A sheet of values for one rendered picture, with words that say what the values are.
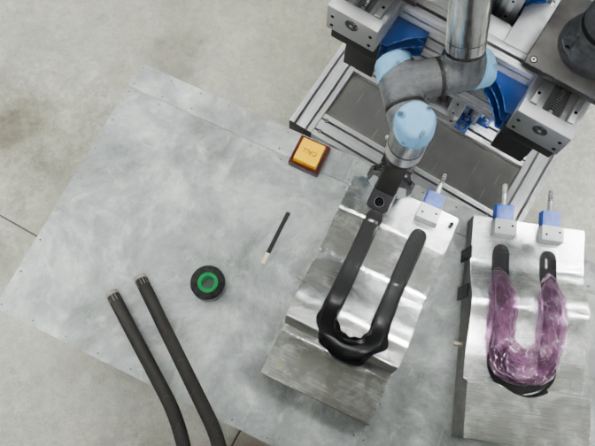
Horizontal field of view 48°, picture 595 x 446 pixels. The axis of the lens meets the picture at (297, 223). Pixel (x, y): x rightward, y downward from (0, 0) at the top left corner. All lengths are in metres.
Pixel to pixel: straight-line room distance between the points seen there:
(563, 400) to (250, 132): 0.94
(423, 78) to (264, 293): 0.63
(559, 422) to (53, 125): 2.02
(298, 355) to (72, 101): 1.59
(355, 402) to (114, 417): 1.13
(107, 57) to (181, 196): 1.24
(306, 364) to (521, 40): 0.91
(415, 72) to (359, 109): 1.11
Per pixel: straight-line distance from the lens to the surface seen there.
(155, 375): 1.52
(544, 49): 1.63
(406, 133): 1.22
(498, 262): 1.62
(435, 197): 1.57
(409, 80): 1.29
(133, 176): 1.70
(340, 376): 1.51
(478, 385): 1.50
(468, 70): 1.31
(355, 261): 1.53
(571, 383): 1.61
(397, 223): 1.55
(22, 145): 2.74
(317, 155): 1.64
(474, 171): 2.38
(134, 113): 1.77
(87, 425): 2.46
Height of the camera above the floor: 2.36
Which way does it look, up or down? 74 degrees down
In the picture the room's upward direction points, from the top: 2 degrees clockwise
